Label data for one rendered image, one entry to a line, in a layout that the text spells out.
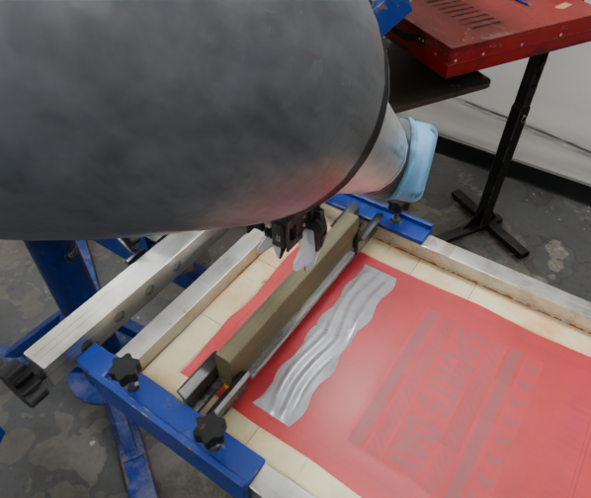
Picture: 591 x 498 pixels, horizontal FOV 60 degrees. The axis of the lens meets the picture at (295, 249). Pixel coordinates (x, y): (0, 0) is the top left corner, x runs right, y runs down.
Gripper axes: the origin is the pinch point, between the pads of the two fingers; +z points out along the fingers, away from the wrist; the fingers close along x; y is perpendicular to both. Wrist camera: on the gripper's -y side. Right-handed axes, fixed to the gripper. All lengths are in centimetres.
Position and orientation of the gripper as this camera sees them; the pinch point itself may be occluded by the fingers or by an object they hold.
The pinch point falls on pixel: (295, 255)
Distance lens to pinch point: 80.7
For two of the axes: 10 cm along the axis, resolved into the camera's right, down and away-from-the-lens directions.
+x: 8.3, 3.9, -3.9
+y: -5.5, 5.9, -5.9
